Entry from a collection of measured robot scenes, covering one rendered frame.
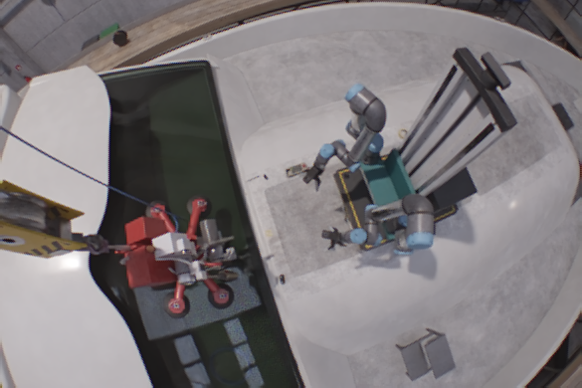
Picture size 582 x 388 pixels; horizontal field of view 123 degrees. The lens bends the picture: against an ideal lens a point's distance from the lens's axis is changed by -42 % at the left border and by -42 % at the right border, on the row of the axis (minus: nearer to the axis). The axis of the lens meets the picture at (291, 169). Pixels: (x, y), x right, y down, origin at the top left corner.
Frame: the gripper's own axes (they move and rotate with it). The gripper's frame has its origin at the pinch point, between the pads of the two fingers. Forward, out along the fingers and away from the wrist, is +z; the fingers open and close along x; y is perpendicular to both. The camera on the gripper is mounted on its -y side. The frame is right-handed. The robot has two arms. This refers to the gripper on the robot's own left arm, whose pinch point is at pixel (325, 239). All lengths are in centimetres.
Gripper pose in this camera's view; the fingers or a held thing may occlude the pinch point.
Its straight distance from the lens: 170.0
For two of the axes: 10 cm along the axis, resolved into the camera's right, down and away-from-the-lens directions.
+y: 9.0, 3.6, 2.4
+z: -3.5, 2.8, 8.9
